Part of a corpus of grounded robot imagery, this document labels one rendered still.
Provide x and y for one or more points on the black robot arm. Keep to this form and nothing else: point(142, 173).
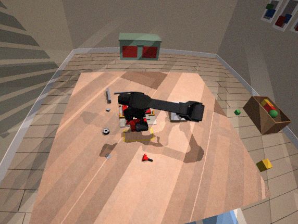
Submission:
point(137, 101)

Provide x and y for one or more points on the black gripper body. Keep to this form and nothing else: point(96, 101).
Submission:
point(142, 125)

